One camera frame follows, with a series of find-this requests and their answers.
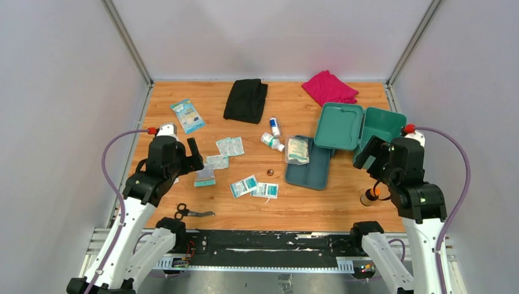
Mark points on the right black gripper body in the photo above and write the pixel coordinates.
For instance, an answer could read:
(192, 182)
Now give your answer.
(379, 147)

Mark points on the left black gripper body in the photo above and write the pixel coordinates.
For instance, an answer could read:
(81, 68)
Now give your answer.
(179, 167)

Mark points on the clear bag teal strip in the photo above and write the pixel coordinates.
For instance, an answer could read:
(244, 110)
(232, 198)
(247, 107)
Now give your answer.
(205, 177)

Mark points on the brown bottle orange cap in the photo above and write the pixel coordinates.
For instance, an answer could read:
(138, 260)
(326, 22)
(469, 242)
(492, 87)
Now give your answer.
(370, 196)

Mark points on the teal medicine box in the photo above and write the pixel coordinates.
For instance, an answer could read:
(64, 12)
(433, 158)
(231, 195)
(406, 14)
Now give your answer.
(349, 127)

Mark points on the white bottle green label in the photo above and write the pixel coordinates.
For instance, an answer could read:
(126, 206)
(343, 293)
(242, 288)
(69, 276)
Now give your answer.
(272, 142)

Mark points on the gauze pack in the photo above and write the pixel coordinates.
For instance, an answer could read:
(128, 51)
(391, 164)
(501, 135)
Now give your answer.
(297, 151)

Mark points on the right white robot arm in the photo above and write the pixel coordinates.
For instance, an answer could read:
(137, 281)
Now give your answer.
(422, 209)

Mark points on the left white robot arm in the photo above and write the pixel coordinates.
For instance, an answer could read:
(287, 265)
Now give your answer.
(121, 266)

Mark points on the bandage strips pack lower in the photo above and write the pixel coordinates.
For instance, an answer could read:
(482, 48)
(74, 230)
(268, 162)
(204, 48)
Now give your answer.
(218, 162)

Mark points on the light blue mask packet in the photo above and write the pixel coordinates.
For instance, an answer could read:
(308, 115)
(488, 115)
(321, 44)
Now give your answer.
(189, 118)

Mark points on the teal white sachet left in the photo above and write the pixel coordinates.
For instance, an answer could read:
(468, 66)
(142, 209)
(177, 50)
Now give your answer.
(244, 186)

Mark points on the teal white sachet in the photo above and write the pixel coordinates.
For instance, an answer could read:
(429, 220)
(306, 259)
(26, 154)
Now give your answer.
(244, 186)
(266, 190)

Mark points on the teal white sachet right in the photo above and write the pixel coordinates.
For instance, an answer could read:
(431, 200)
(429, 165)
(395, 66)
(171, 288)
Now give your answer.
(266, 190)

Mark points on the black folded cloth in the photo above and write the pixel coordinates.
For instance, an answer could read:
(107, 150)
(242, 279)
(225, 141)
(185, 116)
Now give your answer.
(246, 101)

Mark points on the small white blue bottle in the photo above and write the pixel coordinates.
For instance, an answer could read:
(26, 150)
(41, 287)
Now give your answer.
(274, 127)

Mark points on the dark teal divided tray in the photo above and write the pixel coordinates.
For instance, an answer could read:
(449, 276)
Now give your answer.
(313, 175)

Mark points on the pink folded cloth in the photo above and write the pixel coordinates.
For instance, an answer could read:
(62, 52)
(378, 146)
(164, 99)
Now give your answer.
(325, 87)

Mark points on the black handled scissors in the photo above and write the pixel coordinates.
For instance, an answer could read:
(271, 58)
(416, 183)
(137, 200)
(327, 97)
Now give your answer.
(182, 211)

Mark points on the black metal base rail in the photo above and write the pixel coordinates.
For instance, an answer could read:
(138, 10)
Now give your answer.
(258, 246)

